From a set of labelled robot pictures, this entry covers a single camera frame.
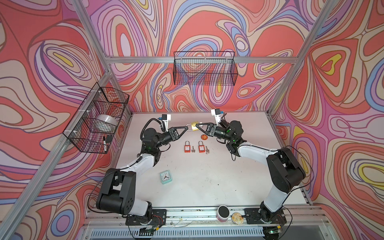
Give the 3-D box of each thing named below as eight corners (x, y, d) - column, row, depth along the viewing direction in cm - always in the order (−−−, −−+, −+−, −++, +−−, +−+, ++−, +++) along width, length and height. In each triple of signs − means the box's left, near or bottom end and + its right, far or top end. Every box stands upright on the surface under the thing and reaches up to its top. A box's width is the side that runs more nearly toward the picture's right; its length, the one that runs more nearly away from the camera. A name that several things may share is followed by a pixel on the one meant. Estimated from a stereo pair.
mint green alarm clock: (162, 184, 86) (161, 183, 84) (159, 174, 90) (159, 173, 88) (173, 180, 87) (172, 179, 85) (170, 171, 91) (169, 169, 89)
